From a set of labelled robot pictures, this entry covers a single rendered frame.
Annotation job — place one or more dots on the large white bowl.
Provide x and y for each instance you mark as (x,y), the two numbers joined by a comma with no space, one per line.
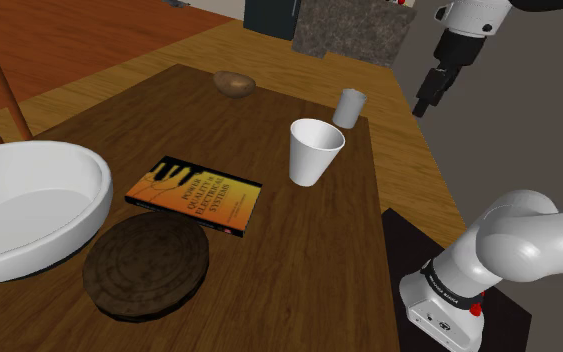
(22,209)

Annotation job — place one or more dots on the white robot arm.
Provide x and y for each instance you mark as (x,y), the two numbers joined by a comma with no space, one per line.
(515,244)

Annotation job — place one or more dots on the small grey cup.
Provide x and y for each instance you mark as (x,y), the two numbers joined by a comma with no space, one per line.
(348,109)

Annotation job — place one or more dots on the dark brown round disc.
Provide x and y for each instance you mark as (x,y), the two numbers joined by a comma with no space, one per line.
(147,265)

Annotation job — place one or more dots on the orange and black book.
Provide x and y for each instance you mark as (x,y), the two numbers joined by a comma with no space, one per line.
(203,197)

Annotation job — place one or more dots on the black robot stand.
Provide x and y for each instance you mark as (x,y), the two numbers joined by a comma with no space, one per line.
(403,244)

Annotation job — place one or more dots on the dark wooden table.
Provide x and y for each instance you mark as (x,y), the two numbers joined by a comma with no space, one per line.
(290,263)

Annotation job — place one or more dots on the brown potato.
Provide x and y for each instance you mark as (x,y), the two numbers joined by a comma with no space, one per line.
(234,84)

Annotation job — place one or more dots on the dark blue cabinet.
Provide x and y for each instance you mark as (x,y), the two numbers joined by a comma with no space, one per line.
(271,17)

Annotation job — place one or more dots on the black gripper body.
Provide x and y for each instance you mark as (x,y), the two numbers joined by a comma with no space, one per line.
(459,48)

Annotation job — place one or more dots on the large white cup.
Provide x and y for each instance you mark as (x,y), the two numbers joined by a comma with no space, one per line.
(310,156)

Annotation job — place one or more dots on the grey stone block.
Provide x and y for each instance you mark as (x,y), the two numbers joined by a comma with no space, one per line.
(354,27)

